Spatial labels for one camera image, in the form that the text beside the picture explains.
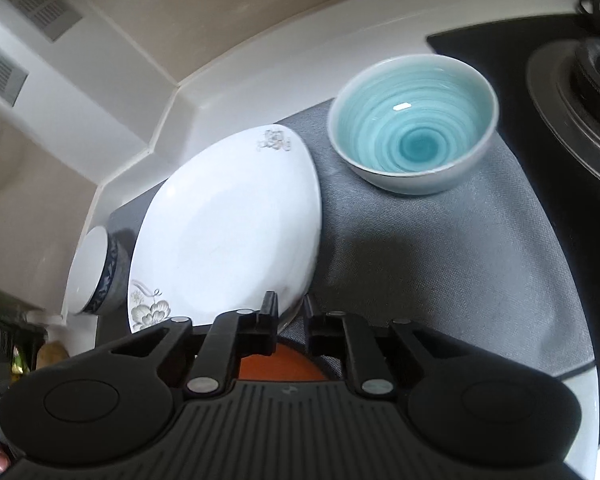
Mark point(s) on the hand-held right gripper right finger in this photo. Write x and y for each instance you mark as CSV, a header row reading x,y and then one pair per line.
x,y
311,310

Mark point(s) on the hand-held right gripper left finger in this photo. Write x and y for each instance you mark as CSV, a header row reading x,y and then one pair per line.
x,y
268,312

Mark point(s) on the white floral oval plate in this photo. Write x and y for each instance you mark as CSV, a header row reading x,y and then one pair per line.
x,y
230,230

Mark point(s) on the teal swirl ceramic bowl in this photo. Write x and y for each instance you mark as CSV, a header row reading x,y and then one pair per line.
x,y
414,125

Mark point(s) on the orange plate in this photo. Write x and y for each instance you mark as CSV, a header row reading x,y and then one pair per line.
x,y
280,365

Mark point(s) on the grey fabric mat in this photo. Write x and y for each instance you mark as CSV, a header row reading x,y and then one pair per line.
x,y
430,270

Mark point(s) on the white bowl with blue pattern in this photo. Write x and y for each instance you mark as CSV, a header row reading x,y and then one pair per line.
x,y
92,272

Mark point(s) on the black gas stove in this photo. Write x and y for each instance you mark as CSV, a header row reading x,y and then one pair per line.
x,y
545,125

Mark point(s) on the silver stove burner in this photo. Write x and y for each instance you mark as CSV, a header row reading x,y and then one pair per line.
x,y
580,95

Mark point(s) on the white range hood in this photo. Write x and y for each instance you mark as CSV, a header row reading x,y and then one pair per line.
x,y
25,25

